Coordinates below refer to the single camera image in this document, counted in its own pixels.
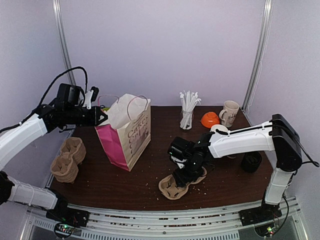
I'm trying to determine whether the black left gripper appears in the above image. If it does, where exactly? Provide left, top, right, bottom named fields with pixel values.
left=64, top=105, right=108, bottom=126

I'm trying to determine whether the white pink paper bag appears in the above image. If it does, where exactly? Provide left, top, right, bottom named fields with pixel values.
left=95, top=93, right=151, bottom=172

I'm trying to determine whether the stack of brown paper cups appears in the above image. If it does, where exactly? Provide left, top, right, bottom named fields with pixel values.
left=210, top=124, right=229, bottom=133

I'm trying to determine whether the single pulp cup carrier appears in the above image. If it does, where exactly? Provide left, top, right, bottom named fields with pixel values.
left=158, top=167, right=208, bottom=201

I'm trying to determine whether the stack of black cup lids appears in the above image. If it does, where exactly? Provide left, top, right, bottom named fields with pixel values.
left=241, top=151, right=262, bottom=173

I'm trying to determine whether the stack of pulp cup carriers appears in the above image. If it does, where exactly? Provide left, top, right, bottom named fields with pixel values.
left=50, top=137, right=87, bottom=184

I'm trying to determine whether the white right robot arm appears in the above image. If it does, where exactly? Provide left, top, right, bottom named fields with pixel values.
left=167, top=113, right=303, bottom=221

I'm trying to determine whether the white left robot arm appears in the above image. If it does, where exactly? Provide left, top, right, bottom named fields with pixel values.
left=0, top=83, right=108, bottom=222

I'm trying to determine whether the orange plastic bowl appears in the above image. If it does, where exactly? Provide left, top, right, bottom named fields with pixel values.
left=200, top=111, right=220, bottom=129

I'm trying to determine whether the white ceramic mug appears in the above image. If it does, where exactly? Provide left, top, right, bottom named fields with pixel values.
left=218, top=100, right=240, bottom=128

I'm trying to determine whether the glass jar of straws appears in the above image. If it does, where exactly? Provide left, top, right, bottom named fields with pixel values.
left=179, top=90, right=202, bottom=130

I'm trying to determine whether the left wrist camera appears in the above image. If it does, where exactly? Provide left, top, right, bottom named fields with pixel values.
left=83, top=86, right=99, bottom=110

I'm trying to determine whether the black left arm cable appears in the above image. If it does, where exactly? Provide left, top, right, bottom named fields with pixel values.
left=0, top=66, right=90, bottom=133

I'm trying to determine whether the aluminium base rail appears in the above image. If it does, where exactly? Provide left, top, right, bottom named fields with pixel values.
left=18, top=197, right=310, bottom=240

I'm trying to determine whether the aluminium frame post left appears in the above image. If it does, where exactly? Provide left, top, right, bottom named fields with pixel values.
left=52, top=0, right=72, bottom=70

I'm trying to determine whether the aluminium frame post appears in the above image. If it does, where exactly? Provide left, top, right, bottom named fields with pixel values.
left=242, top=0, right=273, bottom=114
left=52, top=0, right=72, bottom=70

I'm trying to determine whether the aluminium frame post right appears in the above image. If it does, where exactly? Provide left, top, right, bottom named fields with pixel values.
left=242, top=0, right=273, bottom=114

